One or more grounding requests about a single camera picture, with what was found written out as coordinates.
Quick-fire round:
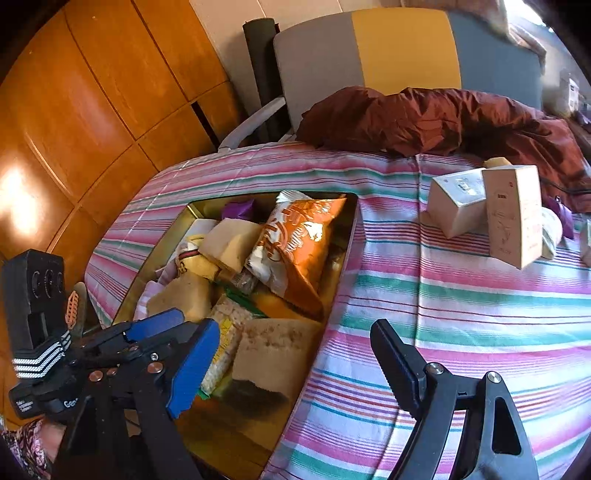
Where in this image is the white chair armrest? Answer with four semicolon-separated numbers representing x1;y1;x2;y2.
218;96;288;151

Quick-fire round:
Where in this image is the purple packet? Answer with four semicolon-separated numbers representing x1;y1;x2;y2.
221;198;256;223

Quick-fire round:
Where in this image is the pink cloth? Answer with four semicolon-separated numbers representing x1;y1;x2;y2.
136;279;163;320

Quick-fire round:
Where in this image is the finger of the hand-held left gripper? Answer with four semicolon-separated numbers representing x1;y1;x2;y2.
81;344;163;371
75;307;186;352

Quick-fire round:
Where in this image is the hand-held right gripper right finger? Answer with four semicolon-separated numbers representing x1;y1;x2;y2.
369;318;542;480

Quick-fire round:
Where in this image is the pale pink sock ball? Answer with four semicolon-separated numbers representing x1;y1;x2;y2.
539;207;565;260

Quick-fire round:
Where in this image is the gold metal tray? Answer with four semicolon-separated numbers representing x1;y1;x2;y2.
108;191;366;480

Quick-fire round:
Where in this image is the flat white carton box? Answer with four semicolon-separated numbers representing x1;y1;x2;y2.
427;168;489;239

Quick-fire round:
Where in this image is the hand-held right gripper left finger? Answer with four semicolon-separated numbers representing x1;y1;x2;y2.
51;318;221;480

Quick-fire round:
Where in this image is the yellow sponge block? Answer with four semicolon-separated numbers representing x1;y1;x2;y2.
198;219;265;274
147;276;214;325

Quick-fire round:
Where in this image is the yellow striped sock ball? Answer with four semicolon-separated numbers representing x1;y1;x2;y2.
177;234;223;283

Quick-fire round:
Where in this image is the clear snack packet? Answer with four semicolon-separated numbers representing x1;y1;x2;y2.
217;268;260;297

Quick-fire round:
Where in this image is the pink bedding pile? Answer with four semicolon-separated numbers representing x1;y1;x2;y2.
505;17;551;59

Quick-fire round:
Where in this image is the tall white carton box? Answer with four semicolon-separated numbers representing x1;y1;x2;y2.
482;164;544;270

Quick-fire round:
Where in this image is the large tan sponge block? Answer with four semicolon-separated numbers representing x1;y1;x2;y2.
230;318;325;408

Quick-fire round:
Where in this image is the purple cloth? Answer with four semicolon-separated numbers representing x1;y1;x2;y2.
556;200;576;241

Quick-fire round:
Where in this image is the orange snack bag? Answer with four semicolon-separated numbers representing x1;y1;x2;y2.
244;189;348;320

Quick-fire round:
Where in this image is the wooden wardrobe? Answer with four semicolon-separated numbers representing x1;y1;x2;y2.
0;0;246;324

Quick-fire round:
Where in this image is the black rolled mat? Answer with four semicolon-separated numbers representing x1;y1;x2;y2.
243;18;291;144

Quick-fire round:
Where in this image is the maroon jacket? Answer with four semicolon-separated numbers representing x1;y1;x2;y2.
295;86;591;214

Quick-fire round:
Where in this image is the striped blanket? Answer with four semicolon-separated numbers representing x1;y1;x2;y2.
85;140;591;480

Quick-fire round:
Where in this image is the small white box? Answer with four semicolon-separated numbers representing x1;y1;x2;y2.
558;69;583;117

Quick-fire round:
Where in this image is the person's left forearm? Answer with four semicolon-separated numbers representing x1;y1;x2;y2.
0;416;68;480

